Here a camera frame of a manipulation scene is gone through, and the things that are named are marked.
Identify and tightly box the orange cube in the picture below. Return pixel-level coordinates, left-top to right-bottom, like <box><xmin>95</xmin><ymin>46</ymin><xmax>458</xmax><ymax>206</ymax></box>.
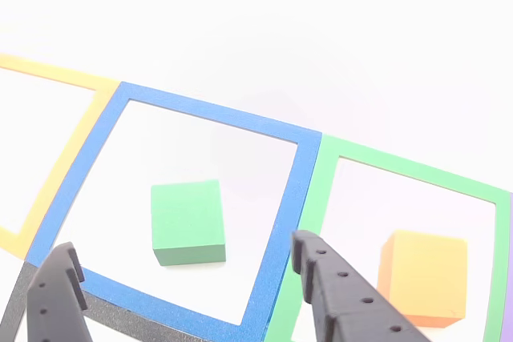
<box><xmin>376</xmin><ymin>229</ymin><xmax>469</xmax><ymax>328</ymax></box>

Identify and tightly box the green cube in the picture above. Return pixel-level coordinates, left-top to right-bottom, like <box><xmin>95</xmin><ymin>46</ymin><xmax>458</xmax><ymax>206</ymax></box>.
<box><xmin>150</xmin><ymin>179</ymin><xmax>227</xmax><ymax>268</ymax></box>

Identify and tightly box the black square frame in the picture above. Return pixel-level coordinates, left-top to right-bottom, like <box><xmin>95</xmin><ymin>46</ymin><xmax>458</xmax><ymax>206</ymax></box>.
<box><xmin>0</xmin><ymin>260</ymin><xmax>257</xmax><ymax>342</ymax></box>

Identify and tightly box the green square frame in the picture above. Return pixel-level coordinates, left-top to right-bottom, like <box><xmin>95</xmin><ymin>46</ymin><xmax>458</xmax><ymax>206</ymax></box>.
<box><xmin>264</xmin><ymin>133</ymin><xmax>512</xmax><ymax>342</ymax></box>

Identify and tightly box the orange square frame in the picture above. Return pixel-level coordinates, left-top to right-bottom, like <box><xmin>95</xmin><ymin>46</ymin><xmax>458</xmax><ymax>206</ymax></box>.
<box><xmin>0</xmin><ymin>53</ymin><xmax>121</xmax><ymax>261</ymax></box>

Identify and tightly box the purple square frame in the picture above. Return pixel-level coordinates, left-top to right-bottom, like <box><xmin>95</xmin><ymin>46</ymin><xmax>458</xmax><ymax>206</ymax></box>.
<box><xmin>500</xmin><ymin>191</ymin><xmax>513</xmax><ymax>342</ymax></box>

